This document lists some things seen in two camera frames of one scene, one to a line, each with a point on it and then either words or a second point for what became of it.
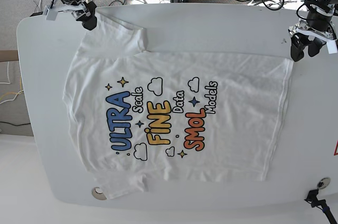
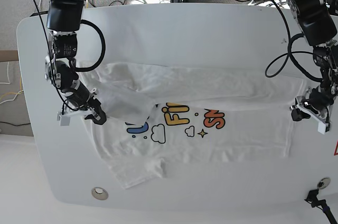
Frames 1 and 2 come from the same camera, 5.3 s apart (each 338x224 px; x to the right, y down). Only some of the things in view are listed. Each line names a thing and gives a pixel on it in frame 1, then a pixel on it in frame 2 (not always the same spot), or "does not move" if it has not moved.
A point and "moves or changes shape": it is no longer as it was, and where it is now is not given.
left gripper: (80, 10) -> (80, 101)
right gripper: (299, 40) -> (316, 102)
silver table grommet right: (324, 183) does not move
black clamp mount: (312, 198) does not move
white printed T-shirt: (136, 114) moves or changes shape
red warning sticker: (336, 151) does not move
